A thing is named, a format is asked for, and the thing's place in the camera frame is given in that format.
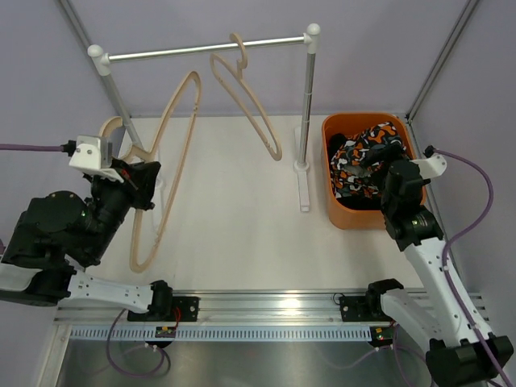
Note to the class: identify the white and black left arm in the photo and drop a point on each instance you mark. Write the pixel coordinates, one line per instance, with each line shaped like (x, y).
(60, 235)

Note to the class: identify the white slotted cable duct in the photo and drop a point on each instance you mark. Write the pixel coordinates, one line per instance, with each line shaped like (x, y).
(224, 333)

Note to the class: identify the aluminium mounting rail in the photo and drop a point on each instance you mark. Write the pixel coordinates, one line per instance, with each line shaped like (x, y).
(247, 308)

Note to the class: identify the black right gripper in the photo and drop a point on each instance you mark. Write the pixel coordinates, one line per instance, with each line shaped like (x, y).
(388, 154)

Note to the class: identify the black shorts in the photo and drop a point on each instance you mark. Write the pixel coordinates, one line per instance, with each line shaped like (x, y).
(354, 202)

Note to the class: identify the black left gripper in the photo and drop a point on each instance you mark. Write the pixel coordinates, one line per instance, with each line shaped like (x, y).
(143, 176)

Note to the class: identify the orange plastic basket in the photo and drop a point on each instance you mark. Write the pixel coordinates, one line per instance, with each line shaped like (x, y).
(351, 123)

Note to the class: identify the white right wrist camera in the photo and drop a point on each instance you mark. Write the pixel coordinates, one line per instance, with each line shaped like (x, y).
(431, 166)

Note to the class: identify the wooden hanger with camo shorts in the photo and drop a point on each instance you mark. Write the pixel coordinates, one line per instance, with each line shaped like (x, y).
(147, 241)

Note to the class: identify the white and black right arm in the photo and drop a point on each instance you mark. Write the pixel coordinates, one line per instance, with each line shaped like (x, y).
(460, 347)

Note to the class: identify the silver clothes rack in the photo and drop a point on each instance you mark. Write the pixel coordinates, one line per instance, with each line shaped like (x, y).
(233, 57)

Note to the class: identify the orange camouflage shorts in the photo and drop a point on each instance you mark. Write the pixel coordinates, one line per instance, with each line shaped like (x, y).
(352, 168)

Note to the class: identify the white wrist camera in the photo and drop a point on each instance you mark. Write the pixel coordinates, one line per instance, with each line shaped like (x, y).
(91, 155)
(431, 166)

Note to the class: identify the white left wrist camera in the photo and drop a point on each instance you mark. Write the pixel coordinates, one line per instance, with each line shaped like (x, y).
(91, 155)

